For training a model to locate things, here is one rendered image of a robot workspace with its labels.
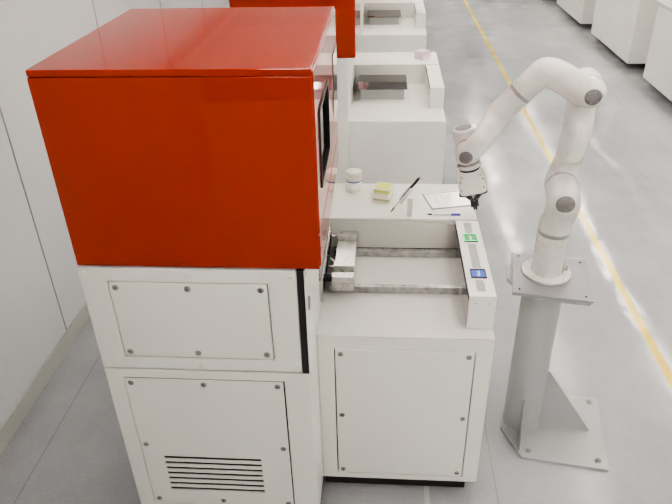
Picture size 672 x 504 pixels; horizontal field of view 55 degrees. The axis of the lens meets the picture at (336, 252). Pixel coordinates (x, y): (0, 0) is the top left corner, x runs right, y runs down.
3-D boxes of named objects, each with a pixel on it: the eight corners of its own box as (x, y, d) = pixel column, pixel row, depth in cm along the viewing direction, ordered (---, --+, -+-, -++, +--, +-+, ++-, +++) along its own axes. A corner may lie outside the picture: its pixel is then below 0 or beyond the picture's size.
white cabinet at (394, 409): (323, 490, 272) (316, 337, 230) (338, 343, 354) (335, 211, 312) (478, 496, 267) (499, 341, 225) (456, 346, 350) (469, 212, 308)
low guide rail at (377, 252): (334, 255, 276) (333, 249, 274) (334, 253, 277) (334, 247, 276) (452, 257, 272) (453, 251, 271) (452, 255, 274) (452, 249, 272)
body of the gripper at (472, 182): (456, 171, 239) (460, 198, 245) (484, 166, 238) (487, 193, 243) (454, 163, 246) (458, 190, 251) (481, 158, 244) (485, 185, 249)
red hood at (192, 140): (76, 265, 197) (23, 70, 166) (157, 160, 266) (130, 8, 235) (322, 269, 192) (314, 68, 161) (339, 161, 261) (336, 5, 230)
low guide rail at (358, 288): (329, 292, 253) (328, 285, 251) (329, 289, 254) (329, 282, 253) (458, 294, 249) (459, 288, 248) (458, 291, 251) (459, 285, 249)
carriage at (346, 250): (332, 290, 248) (332, 284, 246) (338, 242, 279) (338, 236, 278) (353, 291, 247) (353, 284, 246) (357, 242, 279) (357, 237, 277)
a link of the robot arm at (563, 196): (568, 225, 253) (580, 169, 240) (573, 250, 238) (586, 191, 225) (536, 222, 255) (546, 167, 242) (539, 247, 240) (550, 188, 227)
